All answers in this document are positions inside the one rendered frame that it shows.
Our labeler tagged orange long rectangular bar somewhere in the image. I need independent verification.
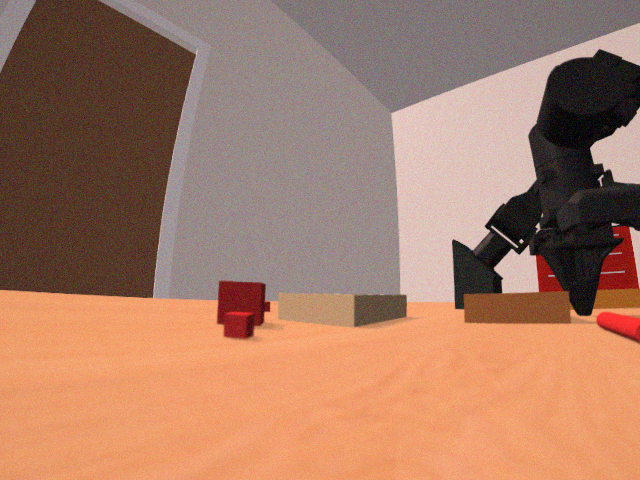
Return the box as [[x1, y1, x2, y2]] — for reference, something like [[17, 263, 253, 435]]
[[593, 288, 640, 309]]

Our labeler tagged brown block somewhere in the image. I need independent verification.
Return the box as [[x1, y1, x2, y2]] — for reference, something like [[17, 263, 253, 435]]
[[463, 291, 571, 324]]

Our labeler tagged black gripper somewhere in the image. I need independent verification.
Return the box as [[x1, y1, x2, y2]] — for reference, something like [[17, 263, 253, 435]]
[[528, 155, 640, 317]]

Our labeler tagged red cylinder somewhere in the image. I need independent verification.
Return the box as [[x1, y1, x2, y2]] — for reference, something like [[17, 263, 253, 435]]
[[596, 312, 640, 343]]

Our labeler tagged tan flat board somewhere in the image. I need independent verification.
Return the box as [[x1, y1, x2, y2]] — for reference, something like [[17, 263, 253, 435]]
[[277, 293, 407, 328]]

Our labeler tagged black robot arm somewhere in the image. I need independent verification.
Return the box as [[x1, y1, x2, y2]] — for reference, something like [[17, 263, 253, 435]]
[[469, 49, 640, 272]]

